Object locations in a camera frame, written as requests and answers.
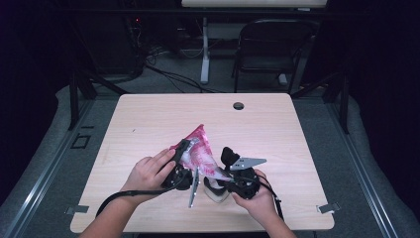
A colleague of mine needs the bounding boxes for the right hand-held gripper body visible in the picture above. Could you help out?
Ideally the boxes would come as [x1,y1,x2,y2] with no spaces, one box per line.
[227,157,267,200]

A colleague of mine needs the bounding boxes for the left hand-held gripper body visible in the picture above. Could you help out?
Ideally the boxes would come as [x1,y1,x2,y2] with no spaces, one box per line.
[161,161,201,208]

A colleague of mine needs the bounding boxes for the pink and white salt bag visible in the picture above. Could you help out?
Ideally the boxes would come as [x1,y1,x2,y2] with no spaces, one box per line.
[169,123,233,182]

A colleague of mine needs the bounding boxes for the clear jar with black lid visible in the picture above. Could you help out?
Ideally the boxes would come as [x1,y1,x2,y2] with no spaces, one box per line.
[202,176,233,203]

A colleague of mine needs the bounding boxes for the person's right hand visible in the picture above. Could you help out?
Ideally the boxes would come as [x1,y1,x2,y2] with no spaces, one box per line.
[232,169,282,221]

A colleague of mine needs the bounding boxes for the person's left hand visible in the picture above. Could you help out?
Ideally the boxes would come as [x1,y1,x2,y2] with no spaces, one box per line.
[121,148,177,199]

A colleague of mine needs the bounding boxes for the white desk leg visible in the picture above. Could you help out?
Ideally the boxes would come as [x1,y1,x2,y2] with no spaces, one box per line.
[199,16,212,84]

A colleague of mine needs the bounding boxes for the black metal stand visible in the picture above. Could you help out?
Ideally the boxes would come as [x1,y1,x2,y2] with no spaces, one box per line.
[66,67,129,131]
[290,70,352,135]

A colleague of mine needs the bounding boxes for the black folding chair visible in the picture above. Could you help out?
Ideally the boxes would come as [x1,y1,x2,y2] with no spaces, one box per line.
[232,18,319,95]

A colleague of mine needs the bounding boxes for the black computer cabinet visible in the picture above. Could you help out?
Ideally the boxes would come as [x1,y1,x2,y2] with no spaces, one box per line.
[73,13,144,76]

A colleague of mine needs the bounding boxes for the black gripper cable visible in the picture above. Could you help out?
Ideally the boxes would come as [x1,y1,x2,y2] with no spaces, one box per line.
[95,178,186,218]
[257,174,285,221]

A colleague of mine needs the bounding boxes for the black floor cables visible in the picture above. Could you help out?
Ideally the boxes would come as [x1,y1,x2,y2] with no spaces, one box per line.
[144,49,229,94]

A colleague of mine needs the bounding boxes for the grey metal table bracket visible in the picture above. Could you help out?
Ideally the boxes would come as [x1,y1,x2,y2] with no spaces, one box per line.
[316,201,342,214]
[64,204,90,215]

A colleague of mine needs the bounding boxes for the aluminium floor rail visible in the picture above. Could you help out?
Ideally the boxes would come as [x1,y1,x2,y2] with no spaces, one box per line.
[0,98,97,238]
[325,98,401,238]

